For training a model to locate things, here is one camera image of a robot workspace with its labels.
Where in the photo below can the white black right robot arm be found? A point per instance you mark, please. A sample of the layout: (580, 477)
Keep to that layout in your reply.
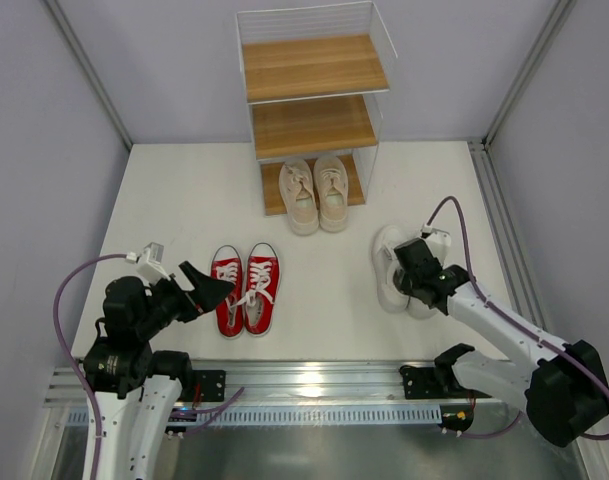
(561, 387)

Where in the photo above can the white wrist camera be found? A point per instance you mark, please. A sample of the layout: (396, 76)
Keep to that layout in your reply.
(438, 241)
(148, 263)

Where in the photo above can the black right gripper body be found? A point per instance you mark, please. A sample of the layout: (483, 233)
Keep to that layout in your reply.
(414, 265)

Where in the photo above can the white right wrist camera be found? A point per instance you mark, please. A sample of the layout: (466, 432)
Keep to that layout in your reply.
(438, 241)

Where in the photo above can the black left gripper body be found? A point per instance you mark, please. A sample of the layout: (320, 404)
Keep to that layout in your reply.
(187, 303)

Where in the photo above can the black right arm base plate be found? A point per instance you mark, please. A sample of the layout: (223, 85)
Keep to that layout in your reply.
(421, 383)

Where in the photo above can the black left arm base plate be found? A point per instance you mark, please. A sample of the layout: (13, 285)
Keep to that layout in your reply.
(204, 386)

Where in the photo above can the white grey sneaker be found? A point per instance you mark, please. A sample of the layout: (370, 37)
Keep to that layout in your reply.
(386, 266)
(418, 310)

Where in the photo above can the wooden wire shoe shelf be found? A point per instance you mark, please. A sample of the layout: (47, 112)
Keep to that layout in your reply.
(316, 79)

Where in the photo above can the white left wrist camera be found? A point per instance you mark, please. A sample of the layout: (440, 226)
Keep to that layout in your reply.
(148, 263)

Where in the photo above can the beige platform sneaker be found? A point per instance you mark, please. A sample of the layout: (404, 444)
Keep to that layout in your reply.
(296, 188)
(331, 181)

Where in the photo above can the white slotted cable duct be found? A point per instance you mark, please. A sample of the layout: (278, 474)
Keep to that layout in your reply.
(328, 415)

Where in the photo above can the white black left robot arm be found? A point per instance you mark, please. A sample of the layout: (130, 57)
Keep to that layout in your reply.
(132, 389)

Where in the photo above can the aluminium mounting rail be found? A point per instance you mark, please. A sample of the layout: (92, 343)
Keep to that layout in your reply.
(312, 381)

